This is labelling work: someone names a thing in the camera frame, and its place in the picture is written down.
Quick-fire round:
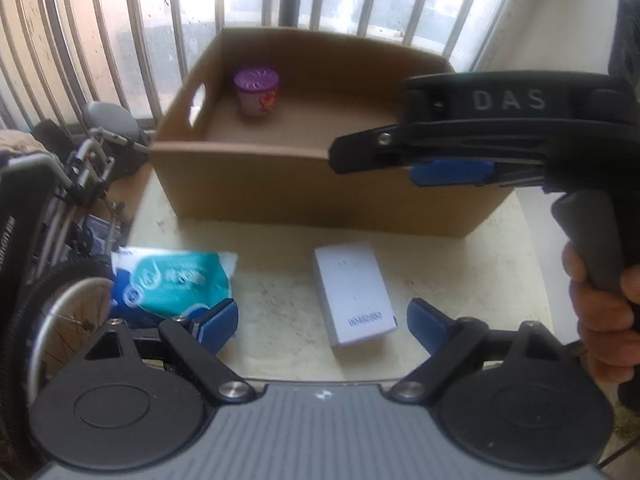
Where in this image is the purple air freshener jar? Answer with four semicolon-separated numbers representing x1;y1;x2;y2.
233;66;281;117

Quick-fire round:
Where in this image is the person's right hand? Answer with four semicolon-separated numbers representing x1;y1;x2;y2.
562;242;640;402

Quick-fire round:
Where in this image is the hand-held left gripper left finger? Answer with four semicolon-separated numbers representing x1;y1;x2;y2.
82;298;259;404

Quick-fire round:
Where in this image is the brown cardboard box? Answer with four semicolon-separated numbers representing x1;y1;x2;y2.
150;27;514;239

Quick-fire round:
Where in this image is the metal window grille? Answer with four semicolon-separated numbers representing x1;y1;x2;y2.
0;0;526;131

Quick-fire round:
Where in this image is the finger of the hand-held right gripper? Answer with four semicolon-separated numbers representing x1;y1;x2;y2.
328;125;498;188

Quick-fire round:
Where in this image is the blue wet wipes packet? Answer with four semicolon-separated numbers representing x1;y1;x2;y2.
109;247;240;321

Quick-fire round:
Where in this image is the small white carton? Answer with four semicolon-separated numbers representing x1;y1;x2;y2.
313;243;400;349

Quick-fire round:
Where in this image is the black folded wheelchair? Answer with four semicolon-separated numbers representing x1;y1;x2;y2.
0;101;152;456

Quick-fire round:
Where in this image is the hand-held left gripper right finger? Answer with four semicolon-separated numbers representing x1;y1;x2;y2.
390;298;569;405

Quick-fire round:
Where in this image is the dark object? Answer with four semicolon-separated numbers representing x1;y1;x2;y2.
610;0;640;79

